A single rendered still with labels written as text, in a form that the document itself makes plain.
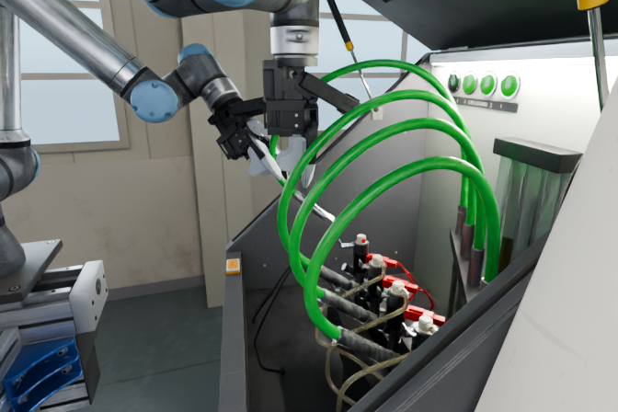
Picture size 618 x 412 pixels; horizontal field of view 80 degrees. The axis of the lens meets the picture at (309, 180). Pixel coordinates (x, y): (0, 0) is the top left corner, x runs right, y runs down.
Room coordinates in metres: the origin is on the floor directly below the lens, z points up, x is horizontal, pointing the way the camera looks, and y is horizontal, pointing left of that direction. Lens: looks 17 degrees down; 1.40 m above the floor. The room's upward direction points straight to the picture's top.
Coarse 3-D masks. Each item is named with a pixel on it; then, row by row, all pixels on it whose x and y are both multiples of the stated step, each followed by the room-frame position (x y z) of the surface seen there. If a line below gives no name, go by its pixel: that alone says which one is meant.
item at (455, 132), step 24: (408, 120) 0.45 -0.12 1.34; (432, 120) 0.46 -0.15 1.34; (360, 144) 0.44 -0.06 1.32; (336, 168) 0.43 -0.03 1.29; (480, 168) 0.47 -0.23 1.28; (312, 192) 0.43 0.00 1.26; (480, 216) 0.47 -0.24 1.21; (480, 240) 0.47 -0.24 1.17; (480, 264) 0.47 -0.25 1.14; (360, 312) 0.44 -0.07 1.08
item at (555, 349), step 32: (608, 128) 0.27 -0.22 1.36; (608, 160) 0.26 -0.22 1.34; (576, 192) 0.27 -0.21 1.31; (608, 192) 0.25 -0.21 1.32; (576, 224) 0.26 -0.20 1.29; (608, 224) 0.24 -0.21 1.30; (544, 256) 0.27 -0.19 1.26; (576, 256) 0.25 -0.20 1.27; (608, 256) 0.23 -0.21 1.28; (544, 288) 0.26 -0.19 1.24; (576, 288) 0.24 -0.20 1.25; (608, 288) 0.22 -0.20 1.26; (544, 320) 0.25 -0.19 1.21; (576, 320) 0.23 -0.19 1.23; (608, 320) 0.21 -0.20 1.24; (512, 352) 0.26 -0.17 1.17; (544, 352) 0.24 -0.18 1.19; (576, 352) 0.22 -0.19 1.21; (608, 352) 0.20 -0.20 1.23; (512, 384) 0.25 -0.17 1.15; (544, 384) 0.22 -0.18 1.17; (576, 384) 0.21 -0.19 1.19; (608, 384) 0.19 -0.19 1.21
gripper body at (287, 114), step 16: (272, 64) 0.58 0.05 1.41; (288, 64) 0.57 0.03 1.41; (304, 64) 0.57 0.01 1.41; (272, 80) 0.60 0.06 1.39; (288, 80) 0.59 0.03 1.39; (272, 96) 0.60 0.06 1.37; (288, 96) 0.59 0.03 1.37; (304, 96) 0.59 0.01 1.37; (272, 112) 0.57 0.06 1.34; (288, 112) 0.57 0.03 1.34; (304, 112) 0.57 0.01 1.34; (272, 128) 0.56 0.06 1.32; (288, 128) 0.57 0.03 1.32; (304, 128) 0.57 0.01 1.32
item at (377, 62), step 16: (352, 64) 0.69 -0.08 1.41; (368, 64) 0.69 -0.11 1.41; (384, 64) 0.68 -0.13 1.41; (400, 64) 0.67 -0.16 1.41; (432, 80) 0.66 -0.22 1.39; (448, 96) 0.66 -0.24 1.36; (272, 144) 0.72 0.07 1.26; (464, 160) 0.65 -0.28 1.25; (464, 176) 0.65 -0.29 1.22; (464, 192) 0.65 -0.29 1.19; (464, 208) 0.64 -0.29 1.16
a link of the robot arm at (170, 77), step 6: (174, 72) 0.82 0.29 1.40; (162, 78) 0.82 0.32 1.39; (168, 78) 0.81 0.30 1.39; (174, 78) 0.81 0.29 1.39; (180, 78) 0.81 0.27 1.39; (174, 84) 0.79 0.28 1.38; (180, 84) 0.81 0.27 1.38; (180, 90) 0.81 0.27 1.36; (186, 90) 0.81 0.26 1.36; (180, 96) 0.77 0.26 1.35; (186, 96) 0.82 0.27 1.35; (192, 96) 0.82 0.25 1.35; (186, 102) 0.83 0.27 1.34; (180, 108) 0.82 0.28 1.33
